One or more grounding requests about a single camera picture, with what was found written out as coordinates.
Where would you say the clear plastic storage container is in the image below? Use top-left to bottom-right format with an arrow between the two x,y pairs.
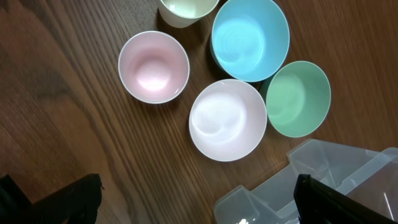
213,139 -> 397,223

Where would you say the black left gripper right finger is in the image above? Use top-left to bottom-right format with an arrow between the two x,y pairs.
294,174 -> 397,224

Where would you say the pink cup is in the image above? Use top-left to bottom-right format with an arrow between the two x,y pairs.
118,30 -> 190,104

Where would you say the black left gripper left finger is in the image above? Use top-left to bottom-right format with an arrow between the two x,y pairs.
1,174 -> 103,224

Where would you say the light blue bowl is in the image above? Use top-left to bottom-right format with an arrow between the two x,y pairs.
211,0 -> 290,82

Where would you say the yellow cup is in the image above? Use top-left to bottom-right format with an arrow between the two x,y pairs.
156,0 -> 219,28

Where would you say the light green bowl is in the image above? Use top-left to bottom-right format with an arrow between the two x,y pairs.
259,60 -> 331,138

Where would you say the light pink bowl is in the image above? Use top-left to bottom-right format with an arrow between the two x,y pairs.
188,79 -> 267,162

